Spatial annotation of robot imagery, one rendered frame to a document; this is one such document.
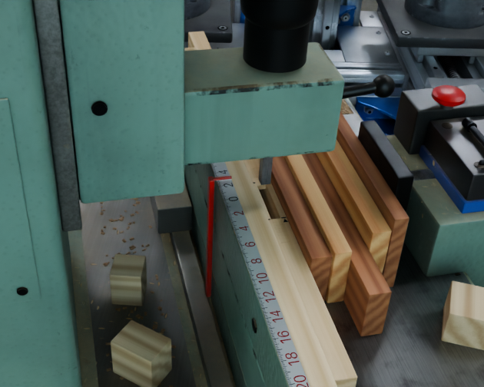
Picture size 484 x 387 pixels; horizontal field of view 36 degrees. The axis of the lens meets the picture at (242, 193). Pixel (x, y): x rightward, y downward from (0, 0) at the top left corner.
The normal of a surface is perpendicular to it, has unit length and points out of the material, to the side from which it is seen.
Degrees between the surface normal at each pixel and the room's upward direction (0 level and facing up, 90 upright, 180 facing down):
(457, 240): 90
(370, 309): 90
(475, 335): 90
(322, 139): 90
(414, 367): 0
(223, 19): 0
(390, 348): 0
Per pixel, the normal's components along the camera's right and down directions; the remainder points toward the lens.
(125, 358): -0.50, 0.51
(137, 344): 0.04, -0.79
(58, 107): 0.23, 0.60
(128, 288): -0.05, 0.61
